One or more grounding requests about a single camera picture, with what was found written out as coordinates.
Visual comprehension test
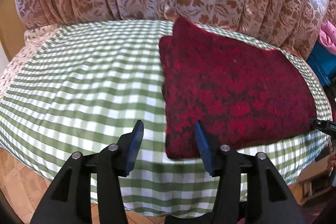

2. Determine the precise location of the blue plastic storage bin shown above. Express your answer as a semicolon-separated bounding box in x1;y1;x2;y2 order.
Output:
306;43;336;87

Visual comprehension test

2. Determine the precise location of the dark red knitted sweater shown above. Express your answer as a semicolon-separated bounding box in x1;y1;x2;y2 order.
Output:
159;18;317;160

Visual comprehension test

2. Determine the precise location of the person's right hand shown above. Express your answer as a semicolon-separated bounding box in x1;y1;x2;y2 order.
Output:
327;152;336;172

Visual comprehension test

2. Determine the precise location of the wooden bed frame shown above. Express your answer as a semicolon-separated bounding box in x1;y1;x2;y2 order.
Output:
0;0;26;61

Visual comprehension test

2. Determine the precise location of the pink cloth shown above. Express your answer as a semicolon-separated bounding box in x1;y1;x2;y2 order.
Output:
318;20;336;55

